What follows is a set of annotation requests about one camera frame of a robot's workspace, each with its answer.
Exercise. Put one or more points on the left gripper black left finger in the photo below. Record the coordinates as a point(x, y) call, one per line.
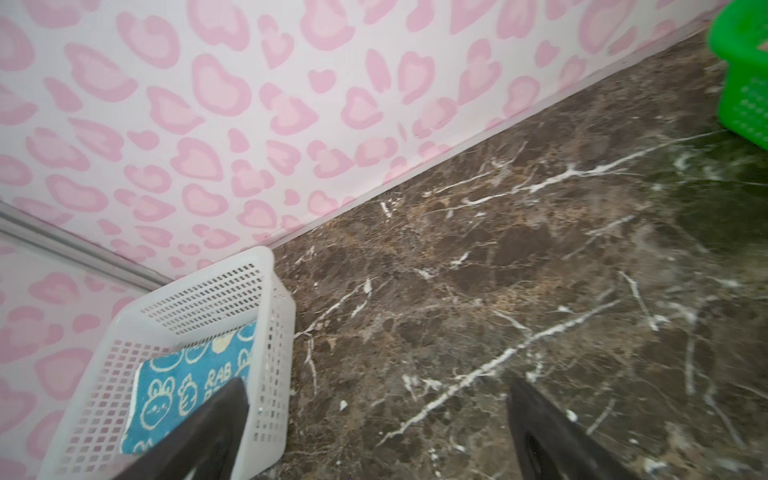
point(204, 446)

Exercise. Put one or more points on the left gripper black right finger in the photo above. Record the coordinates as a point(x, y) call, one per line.
point(549, 446)

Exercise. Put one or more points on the teal bunny print towel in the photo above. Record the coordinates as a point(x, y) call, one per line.
point(168, 389)

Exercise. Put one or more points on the green plastic basket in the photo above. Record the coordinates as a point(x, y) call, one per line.
point(738, 36)

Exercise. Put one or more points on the white perforated plastic basket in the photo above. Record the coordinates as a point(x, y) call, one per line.
point(212, 302)

